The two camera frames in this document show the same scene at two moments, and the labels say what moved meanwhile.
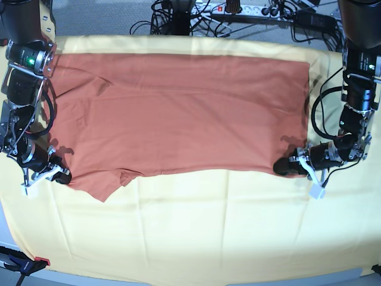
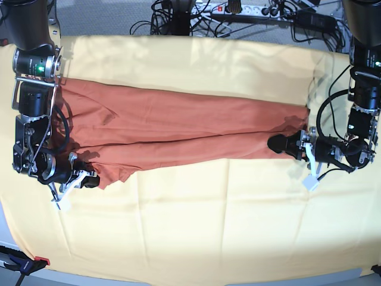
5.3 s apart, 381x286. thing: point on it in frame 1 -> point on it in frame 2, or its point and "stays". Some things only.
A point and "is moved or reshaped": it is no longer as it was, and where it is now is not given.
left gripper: x=322 y=157 -> x=327 y=148
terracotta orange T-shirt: x=116 y=118 is moved or reshaped
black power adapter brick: x=313 y=20 stays
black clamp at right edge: x=377 y=269 stays
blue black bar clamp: x=19 y=261 stays
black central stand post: x=181 y=16 stays
